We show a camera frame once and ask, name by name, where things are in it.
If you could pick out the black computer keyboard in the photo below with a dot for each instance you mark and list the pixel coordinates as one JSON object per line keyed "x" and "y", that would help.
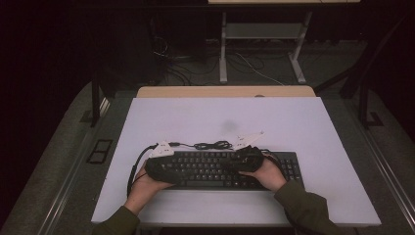
{"x": 208, "y": 166}

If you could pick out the wooden table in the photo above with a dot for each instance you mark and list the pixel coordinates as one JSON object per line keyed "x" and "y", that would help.
{"x": 212, "y": 91}

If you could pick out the white metal desk frame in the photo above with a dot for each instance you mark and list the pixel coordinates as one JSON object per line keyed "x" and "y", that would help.
{"x": 261, "y": 31}

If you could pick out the black metal stand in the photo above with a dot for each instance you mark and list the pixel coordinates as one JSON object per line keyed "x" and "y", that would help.
{"x": 95, "y": 101}
{"x": 363, "y": 81}

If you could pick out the person's left hand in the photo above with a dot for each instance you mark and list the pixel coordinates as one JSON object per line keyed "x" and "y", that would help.
{"x": 143, "y": 191}

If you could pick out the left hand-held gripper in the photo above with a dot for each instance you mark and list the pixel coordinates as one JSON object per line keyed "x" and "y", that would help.
{"x": 163, "y": 169}

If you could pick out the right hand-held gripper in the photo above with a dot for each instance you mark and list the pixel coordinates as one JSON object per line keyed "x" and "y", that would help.
{"x": 246, "y": 160}

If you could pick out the black floor socket frame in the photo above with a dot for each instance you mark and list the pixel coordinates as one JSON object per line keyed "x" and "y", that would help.
{"x": 99, "y": 151}

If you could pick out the person's right hand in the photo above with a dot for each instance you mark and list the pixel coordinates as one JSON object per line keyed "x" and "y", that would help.
{"x": 269, "y": 178}

